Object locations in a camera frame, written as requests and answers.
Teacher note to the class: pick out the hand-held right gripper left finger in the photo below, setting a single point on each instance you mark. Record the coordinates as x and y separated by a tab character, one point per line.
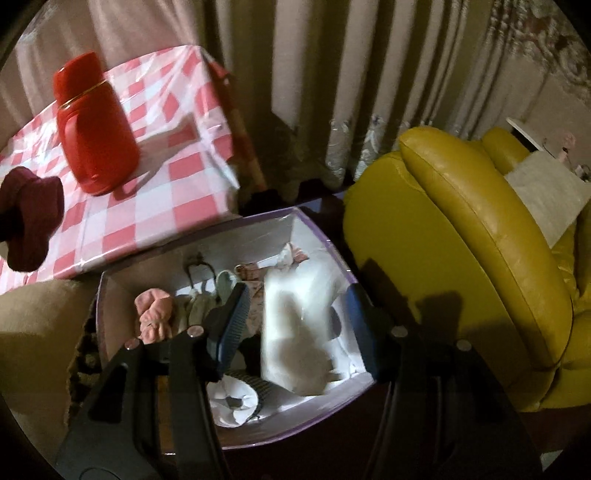
233	321

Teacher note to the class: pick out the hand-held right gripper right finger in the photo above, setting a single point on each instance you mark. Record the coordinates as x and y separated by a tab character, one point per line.
362	334

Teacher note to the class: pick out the white cloth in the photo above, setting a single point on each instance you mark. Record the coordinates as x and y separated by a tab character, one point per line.
295	337

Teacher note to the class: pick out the white cardboard box purple rim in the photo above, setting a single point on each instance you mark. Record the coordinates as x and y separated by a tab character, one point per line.
152	258

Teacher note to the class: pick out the maroon knit sock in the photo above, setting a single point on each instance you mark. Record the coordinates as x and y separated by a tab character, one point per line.
30	217

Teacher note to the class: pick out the pink floral baby garment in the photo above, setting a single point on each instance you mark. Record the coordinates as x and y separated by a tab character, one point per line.
251	286

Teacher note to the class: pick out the pink knit sock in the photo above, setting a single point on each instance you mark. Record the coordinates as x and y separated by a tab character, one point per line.
154	316

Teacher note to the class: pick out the white grey striped sock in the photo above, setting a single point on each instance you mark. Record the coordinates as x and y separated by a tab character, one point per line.
233	401

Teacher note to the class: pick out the yellow leather armchair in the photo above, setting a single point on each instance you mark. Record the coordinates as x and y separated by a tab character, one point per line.
461	258

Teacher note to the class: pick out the wooden table leg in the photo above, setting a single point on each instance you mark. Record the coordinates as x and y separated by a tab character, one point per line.
251	159

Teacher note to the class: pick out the red white checkered tablecloth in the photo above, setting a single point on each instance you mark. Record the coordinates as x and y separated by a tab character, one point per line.
184	152

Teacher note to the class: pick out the beige cushion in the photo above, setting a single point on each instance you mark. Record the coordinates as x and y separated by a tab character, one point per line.
37	341

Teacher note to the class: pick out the red thermos jug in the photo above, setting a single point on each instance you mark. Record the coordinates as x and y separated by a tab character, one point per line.
94	134

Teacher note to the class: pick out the white board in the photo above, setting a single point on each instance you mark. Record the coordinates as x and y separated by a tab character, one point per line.
526	134

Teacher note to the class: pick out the beige patterned curtain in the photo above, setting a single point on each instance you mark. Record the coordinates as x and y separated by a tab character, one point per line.
369	69

